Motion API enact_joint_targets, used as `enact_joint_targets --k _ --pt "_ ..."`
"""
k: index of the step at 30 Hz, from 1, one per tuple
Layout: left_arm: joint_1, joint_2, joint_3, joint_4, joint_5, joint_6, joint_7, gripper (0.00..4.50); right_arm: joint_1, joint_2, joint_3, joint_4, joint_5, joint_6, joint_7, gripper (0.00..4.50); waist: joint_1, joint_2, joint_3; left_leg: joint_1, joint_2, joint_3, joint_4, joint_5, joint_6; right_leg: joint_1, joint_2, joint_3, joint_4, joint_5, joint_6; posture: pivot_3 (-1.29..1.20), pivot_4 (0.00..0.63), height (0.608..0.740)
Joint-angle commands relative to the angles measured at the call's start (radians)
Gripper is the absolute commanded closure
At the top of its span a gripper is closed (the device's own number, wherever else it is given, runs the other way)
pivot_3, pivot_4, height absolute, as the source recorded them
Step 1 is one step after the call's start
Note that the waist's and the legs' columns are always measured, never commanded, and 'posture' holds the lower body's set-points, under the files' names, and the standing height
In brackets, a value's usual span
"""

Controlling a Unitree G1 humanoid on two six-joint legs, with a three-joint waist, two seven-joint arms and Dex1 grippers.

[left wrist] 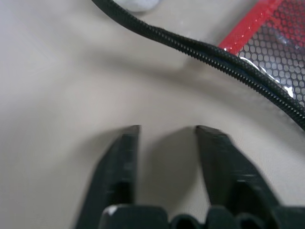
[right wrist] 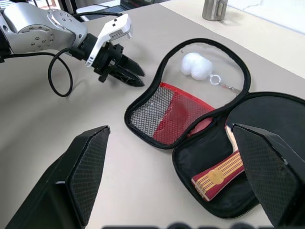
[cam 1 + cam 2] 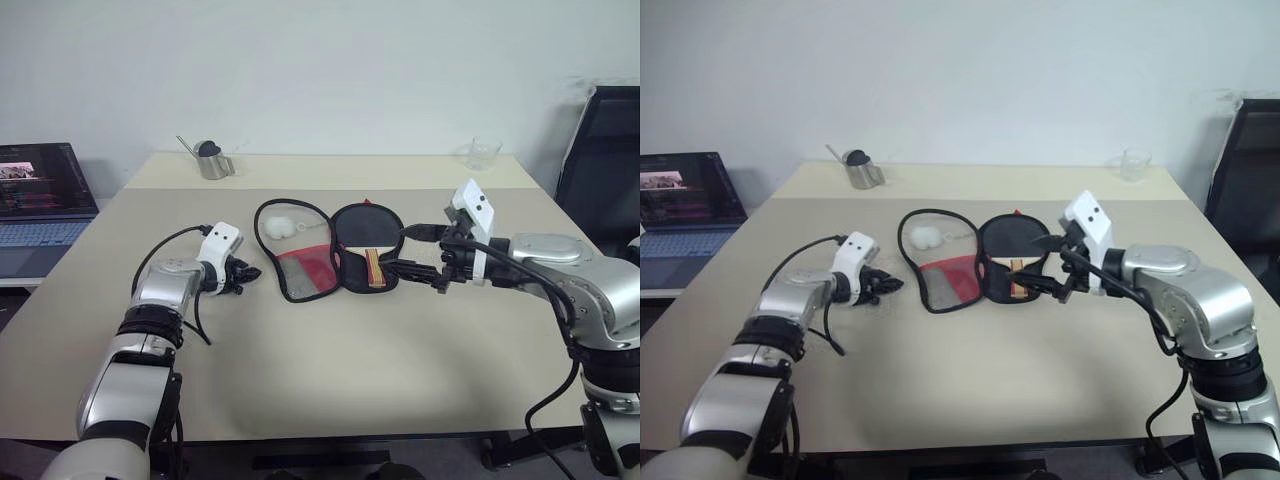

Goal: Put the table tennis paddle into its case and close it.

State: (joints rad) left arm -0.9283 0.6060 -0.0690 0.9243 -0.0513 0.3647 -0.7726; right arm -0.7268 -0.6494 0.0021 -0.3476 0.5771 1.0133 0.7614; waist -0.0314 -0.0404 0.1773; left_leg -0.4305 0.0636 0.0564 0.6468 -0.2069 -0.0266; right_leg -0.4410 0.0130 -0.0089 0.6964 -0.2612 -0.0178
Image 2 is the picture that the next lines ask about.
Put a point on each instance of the black red paddle case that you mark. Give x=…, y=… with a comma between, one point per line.
x=186, y=155

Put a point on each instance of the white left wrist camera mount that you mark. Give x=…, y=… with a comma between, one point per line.
x=116, y=26

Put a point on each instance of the stainless steel cup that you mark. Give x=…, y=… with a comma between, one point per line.
x=213, y=9

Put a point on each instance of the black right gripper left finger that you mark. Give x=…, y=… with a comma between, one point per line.
x=59, y=190

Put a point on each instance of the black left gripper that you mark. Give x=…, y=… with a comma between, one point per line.
x=107, y=57

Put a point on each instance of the open laptop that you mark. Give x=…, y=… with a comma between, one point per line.
x=112, y=9

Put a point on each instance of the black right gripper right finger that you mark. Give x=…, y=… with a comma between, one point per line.
x=274, y=181

